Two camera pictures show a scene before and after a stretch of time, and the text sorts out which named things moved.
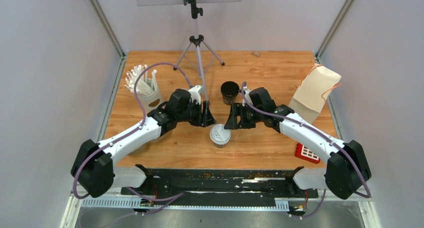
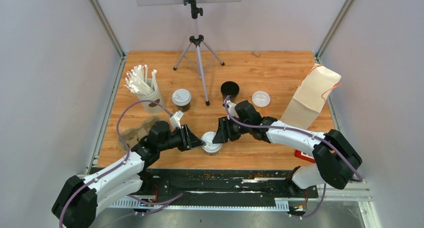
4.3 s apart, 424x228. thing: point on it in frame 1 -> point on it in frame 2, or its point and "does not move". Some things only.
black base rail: (220, 186) does not move
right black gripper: (231, 123) -> (222, 134)
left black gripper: (208, 115) -> (192, 140)
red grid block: (302, 152) does not move
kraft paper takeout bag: (313, 92) does not move
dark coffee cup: (229, 89) does not move
